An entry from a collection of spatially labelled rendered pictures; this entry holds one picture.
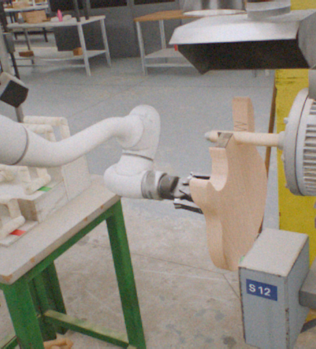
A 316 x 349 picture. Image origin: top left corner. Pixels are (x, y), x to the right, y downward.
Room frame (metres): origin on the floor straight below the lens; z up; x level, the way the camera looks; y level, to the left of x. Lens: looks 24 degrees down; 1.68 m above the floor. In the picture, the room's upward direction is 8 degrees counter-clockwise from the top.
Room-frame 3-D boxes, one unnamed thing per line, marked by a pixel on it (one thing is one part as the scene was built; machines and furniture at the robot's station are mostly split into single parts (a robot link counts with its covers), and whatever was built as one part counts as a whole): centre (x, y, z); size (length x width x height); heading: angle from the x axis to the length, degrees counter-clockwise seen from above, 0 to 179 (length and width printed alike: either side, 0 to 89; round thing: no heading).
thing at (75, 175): (1.73, 0.41, 1.02); 0.27 x 0.15 x 0.17; 60
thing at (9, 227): (1.41, 0.49, 0.96); 0.11 x 0.03 x 0.03; 150
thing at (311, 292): (0.87, -0.32, 1.02); 0.19 x 0.04 x 0.04; 146
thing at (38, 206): (1.59, 0.49, 0.98); 0.27 x 0.16 x 0.09; 60
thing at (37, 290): (1.94, 0.64, 0.45); 0.05 x 0.05 x 0.90; 56
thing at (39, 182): (1.55, 0.41, 1.04); 0.11 x 0.03 x 0.03; 150
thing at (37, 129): (1.70, 0.43, 1.20); 0.20 x 0.03 x 0.03; 59
